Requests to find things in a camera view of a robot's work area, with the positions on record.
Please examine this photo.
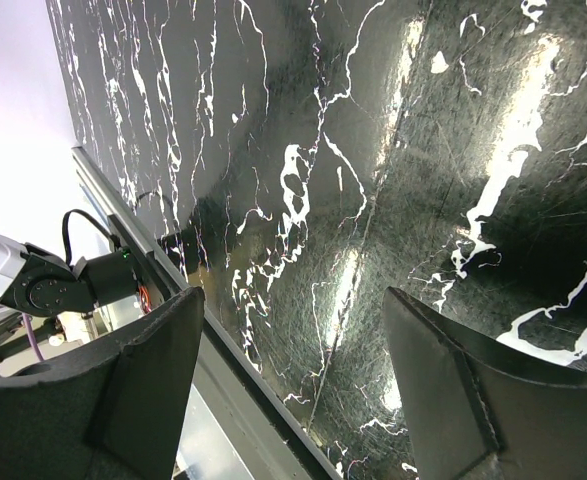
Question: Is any aluminium front rail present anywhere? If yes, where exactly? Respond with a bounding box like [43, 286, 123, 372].
[71, 147, 339, 479]

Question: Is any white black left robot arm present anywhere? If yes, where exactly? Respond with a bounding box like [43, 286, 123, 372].
[0, 209, 144, 317]

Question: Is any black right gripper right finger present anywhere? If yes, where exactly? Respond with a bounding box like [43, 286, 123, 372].
[383, 287, 587, 479]

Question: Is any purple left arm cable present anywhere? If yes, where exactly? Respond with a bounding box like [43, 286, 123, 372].
[20, 312, 49, 361]

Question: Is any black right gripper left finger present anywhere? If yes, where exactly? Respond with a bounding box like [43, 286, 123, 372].
[0, 293, 196, 479]

